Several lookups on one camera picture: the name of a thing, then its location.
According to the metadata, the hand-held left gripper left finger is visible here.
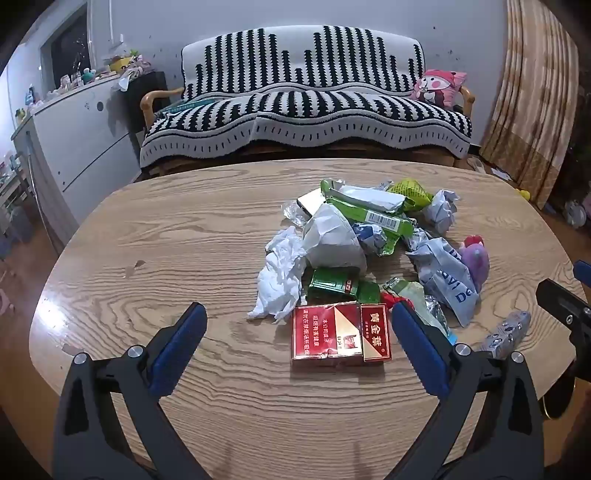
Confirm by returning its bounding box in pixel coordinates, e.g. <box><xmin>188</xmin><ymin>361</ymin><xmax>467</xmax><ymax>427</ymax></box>
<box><xmin>53</xmin><ymin>302</ymin><xmax>208</xmax><ymax>480</ymax></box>

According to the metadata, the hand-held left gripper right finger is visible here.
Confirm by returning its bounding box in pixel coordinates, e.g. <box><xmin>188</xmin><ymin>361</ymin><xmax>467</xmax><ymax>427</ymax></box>
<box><xmin>392</xmin><ymin>300</ymin><xmax>546</xmax><ymax>480</ymax></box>

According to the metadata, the silver blister pack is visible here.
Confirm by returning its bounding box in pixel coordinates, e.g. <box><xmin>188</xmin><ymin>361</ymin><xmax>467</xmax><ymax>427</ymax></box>
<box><xmin>477</xmin><ymin>310</ymin><xmax>532</xmax><ymax>359</ymax></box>

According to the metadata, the blue white plastic bag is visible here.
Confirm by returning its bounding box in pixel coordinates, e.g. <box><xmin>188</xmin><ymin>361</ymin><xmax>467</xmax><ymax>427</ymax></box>
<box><xmin>406</xmin><ymin>237</ymin><xmax>479</xmax><ymax>328</ymax></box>

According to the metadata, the red cigarette pack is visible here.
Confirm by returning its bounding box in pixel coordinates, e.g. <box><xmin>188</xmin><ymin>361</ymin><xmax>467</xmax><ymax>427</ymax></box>
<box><xmin>291</xmin><ymin>302</ymin><xmax>392</xmax><ymax>368</ymax></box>

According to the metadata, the blue silver foil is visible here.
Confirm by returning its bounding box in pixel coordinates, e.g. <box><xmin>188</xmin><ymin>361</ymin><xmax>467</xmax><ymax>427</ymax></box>
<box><xmin>353</xmin><ymin>223</ymin><xmax>389</xmax><ymax>256</ymax></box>

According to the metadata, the silver green wrapper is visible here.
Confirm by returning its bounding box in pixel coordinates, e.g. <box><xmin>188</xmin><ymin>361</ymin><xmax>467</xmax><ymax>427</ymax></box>
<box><xmin>321</xmin><ymin>179</ymin><xmax>408</xmax><ymax>216</ymax></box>

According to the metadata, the light green wrapper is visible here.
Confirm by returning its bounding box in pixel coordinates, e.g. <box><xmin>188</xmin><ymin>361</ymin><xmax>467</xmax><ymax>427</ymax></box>
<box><xmin>383</xmin><ymin>277</ymin><xmax>428</xmax><ymax>319</ymax></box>

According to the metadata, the purple plush toy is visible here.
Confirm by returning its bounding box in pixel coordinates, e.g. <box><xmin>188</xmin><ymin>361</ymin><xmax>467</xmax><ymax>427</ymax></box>
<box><xmin>461</xmin><ymin>235</ymin><xmax>491</xmax><ymax>295</ymax></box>

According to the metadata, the green cigarette pack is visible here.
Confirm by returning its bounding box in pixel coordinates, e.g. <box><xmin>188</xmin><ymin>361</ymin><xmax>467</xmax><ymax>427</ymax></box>
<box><xmin>307</xmin><ymin>268</ymin><xmax>382</xmax><ymax>305</ymax></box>

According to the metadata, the crumpled white tissue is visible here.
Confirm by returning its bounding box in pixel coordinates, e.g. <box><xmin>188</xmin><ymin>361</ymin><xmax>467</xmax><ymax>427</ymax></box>
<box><xmin>247</xmin><ymin>226</ymin><xmax>308</xmax><ymax>322</ymax></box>

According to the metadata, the white paper bag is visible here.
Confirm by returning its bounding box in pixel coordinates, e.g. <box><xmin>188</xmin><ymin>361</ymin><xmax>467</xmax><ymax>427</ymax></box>
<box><xmin>302</xmin><ymin>203</ymin><xmax>369</xmax><ymax>271</ymax></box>

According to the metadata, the yellow green packet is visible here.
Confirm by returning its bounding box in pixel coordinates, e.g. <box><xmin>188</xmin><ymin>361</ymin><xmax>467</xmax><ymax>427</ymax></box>
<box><xmin>387</xmin><ymin>178</ymin><xmax>435</xmax><ymax>213</ymax></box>

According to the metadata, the clear plastic wrapper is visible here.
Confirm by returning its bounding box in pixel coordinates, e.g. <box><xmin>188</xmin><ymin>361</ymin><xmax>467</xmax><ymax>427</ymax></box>
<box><xmin>283</xmin><ymin>200</ymin><xmax>309</xmax><ymax>228</ymax></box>

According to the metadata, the beige striped curtain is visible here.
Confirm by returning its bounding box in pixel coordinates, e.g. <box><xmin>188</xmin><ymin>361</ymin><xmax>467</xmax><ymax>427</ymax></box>
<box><xmin>480</xmin><ymin>0</ymin><xmax>580</xmax><ymax>208</ymax></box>

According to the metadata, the flat white card box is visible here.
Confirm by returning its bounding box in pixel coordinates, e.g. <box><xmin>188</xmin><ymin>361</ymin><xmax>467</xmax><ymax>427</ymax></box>
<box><xmin>295</xmin><ymin>187</ymin><xmax>332</xmax><ymax>219</ymax></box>

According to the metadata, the white cabinet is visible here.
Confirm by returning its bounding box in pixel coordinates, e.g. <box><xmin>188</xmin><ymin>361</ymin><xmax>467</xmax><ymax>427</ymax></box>
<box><xmin>11</xmin><ymin>74</ymin><xmax>143</xmax><ymax>252</ymax></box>

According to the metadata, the cluttered storage rack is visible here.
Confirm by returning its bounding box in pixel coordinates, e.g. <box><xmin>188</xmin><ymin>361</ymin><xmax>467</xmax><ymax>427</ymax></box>
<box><xmin>0</xmin><ymin>150</ymin><xmax>40</xmax><ymax>259</ymax></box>

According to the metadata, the pink plush pillow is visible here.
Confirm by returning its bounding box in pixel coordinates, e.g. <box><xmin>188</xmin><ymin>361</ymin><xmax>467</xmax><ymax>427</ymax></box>
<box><xmin>411</xmin><ymin>69</ymin><xmax>468</xmax><ymax>110</ymax></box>

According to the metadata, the teal book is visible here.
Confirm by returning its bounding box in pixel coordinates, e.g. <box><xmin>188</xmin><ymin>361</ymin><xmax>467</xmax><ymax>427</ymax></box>
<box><xmin>161</xmin><ymin>98</ymin><xmax>218</xmax><ymax>115</ymax></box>

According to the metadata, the wooden sofa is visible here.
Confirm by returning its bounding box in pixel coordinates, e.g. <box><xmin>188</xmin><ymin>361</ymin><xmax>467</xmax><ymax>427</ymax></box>
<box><xmin>139</xmin><ymin>25</ymin><xmax>478</xmax><ymax>181</ymax></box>

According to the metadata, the pile of small toys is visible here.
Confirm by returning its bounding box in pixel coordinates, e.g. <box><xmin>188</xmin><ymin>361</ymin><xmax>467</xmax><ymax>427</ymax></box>
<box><xmin>14</xmin><ymin>46</ymin><xmax>153</xmax><ymax>116</ymax></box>

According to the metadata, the dark framed window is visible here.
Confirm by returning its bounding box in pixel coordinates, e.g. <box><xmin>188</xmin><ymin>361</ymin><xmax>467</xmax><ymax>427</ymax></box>
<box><xmin>39</xmin><ymin>2</ymin><xmax>93</xmax><ymax>81</ymax></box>

